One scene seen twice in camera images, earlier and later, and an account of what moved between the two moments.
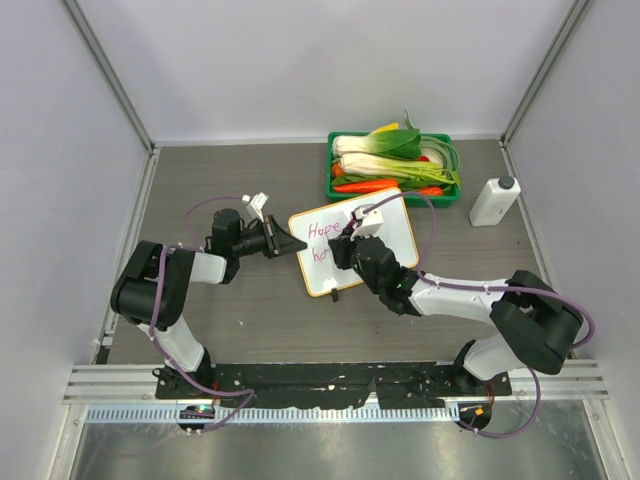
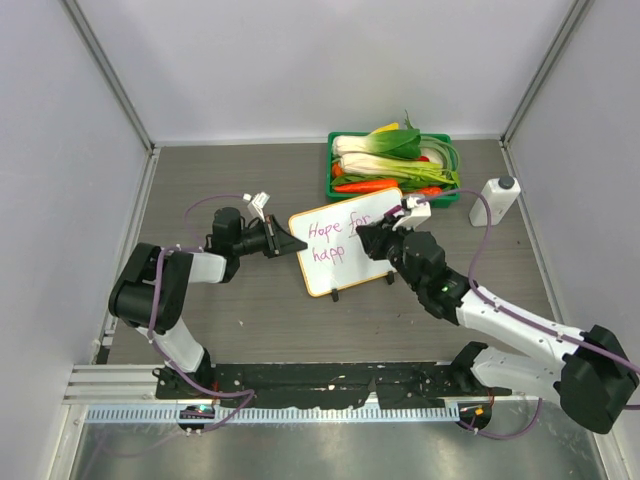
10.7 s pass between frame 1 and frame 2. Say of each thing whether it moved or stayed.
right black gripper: moved
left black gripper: stayed
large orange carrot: stayed
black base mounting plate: stayed
